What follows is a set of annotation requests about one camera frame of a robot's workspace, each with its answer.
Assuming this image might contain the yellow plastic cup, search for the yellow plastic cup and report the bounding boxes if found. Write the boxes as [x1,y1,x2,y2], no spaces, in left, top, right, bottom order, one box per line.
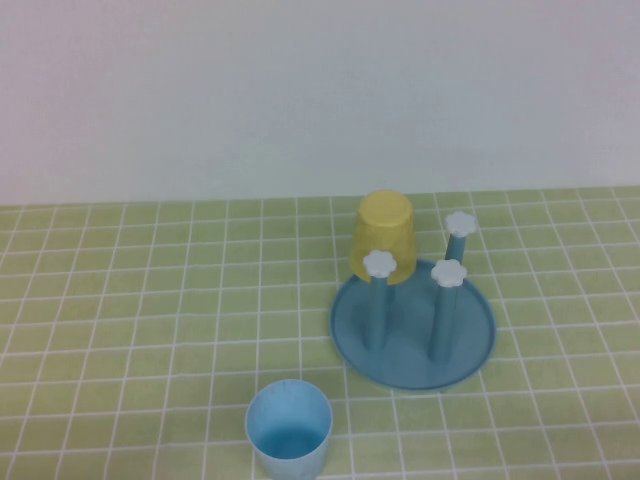
[348,189,418,287]

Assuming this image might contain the light blue plastic cup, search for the light blue plastic cup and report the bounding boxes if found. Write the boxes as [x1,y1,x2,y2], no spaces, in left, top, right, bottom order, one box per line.
[244,378,334,480]

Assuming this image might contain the blue cup stand white caps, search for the blue cup stand white caps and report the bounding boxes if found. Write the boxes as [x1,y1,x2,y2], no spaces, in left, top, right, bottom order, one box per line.
[328,210,498,393]

